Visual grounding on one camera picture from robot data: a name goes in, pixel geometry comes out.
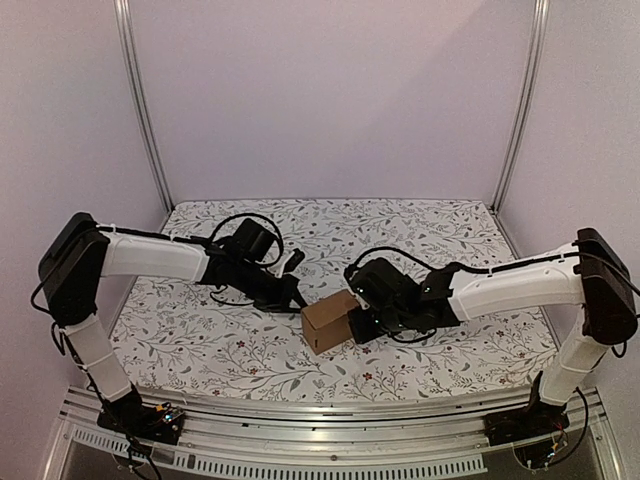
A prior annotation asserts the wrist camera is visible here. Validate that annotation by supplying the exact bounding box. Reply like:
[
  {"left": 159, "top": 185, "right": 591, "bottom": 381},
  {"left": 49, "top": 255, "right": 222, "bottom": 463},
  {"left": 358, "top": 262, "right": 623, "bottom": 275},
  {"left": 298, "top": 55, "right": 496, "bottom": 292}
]
[
  {"left": 343, "top": 263, "right": 366, "bottom": 293},
  {"left": 274, "top": 248, "right": 305, "bottom": 278}
]

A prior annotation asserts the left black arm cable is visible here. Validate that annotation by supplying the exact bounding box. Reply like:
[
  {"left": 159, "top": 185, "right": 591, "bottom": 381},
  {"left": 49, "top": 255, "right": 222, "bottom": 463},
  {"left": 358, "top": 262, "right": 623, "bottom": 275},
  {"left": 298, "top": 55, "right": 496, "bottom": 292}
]
[{"left": 212, "top": 213, "right": 285, "bottom": 269}]

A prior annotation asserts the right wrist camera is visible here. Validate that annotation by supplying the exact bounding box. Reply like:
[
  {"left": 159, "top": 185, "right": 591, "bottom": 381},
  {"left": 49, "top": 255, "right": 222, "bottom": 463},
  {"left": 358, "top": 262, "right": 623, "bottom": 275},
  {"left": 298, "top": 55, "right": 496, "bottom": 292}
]
[{"left": 343, "top": 263, "right": 366, "bottom": 293}]

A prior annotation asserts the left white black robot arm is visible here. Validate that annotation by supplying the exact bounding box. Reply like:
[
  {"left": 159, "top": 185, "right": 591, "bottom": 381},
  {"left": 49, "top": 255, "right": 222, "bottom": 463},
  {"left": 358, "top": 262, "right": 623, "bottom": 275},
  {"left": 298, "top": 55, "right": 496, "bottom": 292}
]
[{"left": 34, "top": 212, "right": 307, "bottom": 434}]

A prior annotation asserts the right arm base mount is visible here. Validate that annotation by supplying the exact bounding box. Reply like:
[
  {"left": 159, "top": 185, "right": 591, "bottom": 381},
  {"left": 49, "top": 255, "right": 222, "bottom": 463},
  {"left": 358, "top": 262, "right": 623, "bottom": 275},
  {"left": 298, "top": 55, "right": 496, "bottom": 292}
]
[{"left": 483, "top": 401, "right": 570, "bottom": 470}]

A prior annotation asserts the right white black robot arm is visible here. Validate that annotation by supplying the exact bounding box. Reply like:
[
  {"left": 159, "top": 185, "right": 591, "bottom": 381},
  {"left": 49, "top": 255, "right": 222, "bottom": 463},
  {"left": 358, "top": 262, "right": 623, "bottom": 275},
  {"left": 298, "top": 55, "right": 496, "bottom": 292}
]
[{"left": 343, "top": 228, "right": 639, "bottom": 436}]

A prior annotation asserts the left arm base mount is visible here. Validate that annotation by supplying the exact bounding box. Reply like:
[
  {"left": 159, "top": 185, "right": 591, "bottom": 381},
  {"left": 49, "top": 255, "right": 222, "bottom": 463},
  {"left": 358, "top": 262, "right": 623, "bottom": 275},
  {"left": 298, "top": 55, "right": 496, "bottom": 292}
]
[{"left": 97, "top": 399, "right": 185, "bottom": 445}]

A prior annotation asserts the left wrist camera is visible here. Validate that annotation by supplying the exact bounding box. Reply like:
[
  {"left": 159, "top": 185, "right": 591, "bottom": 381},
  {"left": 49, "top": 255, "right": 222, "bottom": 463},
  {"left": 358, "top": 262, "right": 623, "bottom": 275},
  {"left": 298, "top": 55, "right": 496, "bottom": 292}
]
[{"left": 274, "top": 248, "right": 305, "bottom": 278}]

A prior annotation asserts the brown cardboard box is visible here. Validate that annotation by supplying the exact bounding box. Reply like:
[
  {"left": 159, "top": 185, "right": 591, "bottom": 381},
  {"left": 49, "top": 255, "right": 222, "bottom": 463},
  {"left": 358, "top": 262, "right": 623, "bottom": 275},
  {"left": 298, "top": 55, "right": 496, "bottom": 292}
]
[{"left": 301, "top": 290, "right": 359, "bottom": 355}]

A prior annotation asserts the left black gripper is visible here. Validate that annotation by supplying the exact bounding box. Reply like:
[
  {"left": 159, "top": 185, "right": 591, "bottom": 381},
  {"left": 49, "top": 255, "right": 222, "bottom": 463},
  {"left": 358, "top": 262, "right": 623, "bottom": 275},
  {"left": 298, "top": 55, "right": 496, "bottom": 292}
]
[{"left": 234, "top": 260, "right": 310, "bottom": 314}]

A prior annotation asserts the right aluminium frame post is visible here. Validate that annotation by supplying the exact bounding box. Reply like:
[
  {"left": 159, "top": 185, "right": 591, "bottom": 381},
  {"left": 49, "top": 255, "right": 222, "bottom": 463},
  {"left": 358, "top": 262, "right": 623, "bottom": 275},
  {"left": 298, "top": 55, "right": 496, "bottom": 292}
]
[{"left": 491, "top": 0, "right": 550, "bottom": 216}]

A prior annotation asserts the left aluminium frame post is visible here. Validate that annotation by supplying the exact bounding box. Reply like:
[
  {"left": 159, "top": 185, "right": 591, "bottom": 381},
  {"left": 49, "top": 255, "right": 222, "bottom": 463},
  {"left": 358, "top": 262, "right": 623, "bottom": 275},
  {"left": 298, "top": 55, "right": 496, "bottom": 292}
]
[{"left": 113, "top": 0, "right": 175, "bottom": 213}]

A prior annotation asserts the aluminium front rail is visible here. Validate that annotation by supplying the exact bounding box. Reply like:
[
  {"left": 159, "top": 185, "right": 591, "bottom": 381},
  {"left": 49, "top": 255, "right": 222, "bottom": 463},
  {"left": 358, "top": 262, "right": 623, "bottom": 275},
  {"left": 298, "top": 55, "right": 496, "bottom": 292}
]
[{"left": 43, "top": 387, "right": 628, "bottom": 479}]

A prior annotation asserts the aluminium frame post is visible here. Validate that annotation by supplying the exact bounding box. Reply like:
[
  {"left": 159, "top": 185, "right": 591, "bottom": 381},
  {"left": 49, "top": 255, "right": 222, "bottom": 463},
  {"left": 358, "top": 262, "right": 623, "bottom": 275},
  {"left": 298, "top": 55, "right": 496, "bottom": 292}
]
[
  {"left": 491, "top": 0, "right": 550, "bottom": 216},
  {"left": 113, "top": 0, "right": 175, "bottom": 213}
]

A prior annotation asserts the floral patterned table mat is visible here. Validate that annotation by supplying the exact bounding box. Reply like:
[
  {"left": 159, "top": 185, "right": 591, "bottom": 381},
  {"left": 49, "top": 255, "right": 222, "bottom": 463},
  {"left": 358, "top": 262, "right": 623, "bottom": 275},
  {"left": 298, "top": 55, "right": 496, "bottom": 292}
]
[{"left": 111, "top": 199, "right": 556, "bottom": 403}]

